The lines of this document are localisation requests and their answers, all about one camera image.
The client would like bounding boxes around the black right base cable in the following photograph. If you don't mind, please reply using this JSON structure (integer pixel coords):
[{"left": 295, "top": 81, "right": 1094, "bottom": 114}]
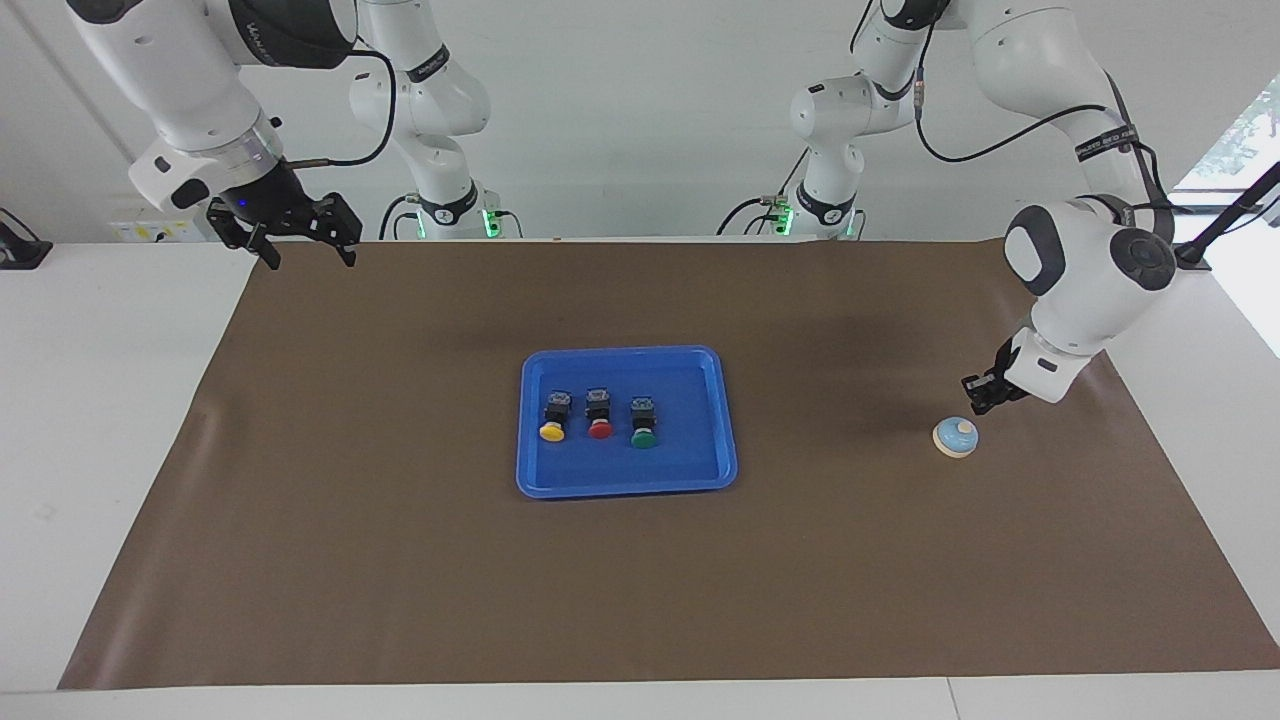
[{"left": 380, "top": 193, "right": 421, "bottom": 241}]

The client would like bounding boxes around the black base cable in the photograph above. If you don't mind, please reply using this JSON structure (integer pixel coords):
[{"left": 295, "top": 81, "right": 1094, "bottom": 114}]
[
  {"left": 380, "top": 193, "right": 421, "bottom": 241},
  {"left": 716, "top": 150, "right": 811, "bottom": 237}
]

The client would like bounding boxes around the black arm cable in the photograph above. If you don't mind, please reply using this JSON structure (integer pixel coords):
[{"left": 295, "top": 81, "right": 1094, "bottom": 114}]
[
  {"left": 280, "top": 48, "right": 398, "bottom": 167},
  {"left": 912, "top": 20, "right": 1176, "bottom": 216}
]

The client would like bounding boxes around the black left base cable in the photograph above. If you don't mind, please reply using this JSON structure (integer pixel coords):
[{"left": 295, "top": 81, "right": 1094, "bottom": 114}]
[{"left": 716, "top": 150, "right": 811, "bottom": 237}]

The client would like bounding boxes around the black clamp stand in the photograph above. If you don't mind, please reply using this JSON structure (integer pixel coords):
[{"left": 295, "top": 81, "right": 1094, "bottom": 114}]
[{"left": 1175, "top": 160, "right": 1280, "bottom": 273}]

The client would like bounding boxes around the light blue call bell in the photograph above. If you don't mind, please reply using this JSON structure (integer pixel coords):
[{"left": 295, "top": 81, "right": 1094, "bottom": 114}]
[{"left": 932, "top": 415, "right": 980, "bottom": 460}]

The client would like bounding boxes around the black desk bracket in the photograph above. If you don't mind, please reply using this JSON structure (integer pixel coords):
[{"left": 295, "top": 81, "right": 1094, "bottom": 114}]
[{"left": 0, "top": 207, "right": 53, "bottom": 271}]

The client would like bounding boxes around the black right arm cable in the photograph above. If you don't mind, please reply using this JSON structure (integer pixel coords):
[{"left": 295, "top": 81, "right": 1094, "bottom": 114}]
[{"left": 280, "top": 48, "right": 398, "bottom": 167}]

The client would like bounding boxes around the brown table mat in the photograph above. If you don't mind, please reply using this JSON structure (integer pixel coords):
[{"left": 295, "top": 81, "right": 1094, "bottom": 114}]
[{"left": 58, "top": 240, "right": 1280, "bottom": 691}]

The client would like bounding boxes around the white power strip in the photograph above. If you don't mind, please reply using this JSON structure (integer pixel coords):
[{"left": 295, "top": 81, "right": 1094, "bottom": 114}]
[{"left": 108, "top": 215, "right": 216, "bottom": 244}]

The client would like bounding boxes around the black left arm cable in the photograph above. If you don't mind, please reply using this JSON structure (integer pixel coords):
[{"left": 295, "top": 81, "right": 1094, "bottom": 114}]
[{"left": 912, "top": 20, "right": 1176, "bottom": 216}]

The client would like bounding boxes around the blue plastic tray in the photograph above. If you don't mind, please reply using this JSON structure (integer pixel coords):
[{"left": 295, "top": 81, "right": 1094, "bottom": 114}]
[{"left": 515, "top": 345, "right": 739, "bottom": 500}]

